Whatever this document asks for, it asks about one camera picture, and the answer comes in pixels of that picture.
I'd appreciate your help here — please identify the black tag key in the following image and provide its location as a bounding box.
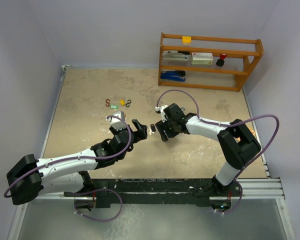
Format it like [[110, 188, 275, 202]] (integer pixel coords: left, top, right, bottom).
[[149, 124, 156, 136]]

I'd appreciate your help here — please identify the green tag key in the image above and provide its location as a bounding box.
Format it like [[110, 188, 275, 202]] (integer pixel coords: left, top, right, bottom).
[[109, 104, 119, 110]]

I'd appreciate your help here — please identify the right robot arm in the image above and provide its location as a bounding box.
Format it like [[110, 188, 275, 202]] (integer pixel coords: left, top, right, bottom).
[[155, 103, 261, 196]]

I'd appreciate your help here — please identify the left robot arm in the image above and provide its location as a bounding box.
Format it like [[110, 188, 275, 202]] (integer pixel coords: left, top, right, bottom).
[[3, 115, 148, 206]]

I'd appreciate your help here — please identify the blue stapler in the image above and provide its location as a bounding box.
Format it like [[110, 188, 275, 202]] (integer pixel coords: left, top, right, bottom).
[[160, 70, 186, 82]]

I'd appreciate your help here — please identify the wooden shelf rack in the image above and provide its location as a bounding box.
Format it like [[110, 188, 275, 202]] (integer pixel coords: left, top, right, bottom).
[[158, 33, 264, 92]]

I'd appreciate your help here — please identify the grey stapler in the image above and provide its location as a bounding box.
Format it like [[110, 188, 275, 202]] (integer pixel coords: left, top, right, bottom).
[[161, 50, 190, 62]]

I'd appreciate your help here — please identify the white cardboard box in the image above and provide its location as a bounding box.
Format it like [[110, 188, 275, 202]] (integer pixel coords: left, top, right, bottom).
[[191, 52, 214, 65]]

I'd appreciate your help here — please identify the orange spiral notebook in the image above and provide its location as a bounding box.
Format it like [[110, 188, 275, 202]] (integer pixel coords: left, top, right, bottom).
[[249, 128, 256, 136]]

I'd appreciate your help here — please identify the yellow block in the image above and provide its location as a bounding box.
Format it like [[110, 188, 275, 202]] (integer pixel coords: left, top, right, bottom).
[[181, 36, 192, 46]]

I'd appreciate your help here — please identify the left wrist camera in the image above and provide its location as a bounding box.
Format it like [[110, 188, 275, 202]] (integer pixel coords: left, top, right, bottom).
[[106, 111, 126, 131]]

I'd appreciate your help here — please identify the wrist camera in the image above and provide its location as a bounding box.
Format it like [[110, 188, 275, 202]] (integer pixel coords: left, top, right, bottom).
[[106, 111, 126, 131], [154, 105, 168, 122]]

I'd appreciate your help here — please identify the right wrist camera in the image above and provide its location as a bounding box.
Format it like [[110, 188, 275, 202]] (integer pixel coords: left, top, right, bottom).
[[154, 105, 168, 122]]

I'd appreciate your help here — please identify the black base frame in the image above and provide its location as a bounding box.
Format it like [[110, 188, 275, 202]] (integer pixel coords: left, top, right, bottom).
[[64, 178, 242, 208]]

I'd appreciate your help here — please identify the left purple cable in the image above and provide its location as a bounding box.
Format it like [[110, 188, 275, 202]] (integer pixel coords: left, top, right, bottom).
[[3, 114, 133, 222]]

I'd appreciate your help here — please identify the purple cable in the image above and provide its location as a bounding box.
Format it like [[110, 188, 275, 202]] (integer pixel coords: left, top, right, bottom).
[[3, 114, 133, 222], [156, 89, 280, 216]]

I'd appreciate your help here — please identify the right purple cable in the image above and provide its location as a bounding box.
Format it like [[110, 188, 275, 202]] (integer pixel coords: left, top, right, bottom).
[[156, 89, 280, 216]]

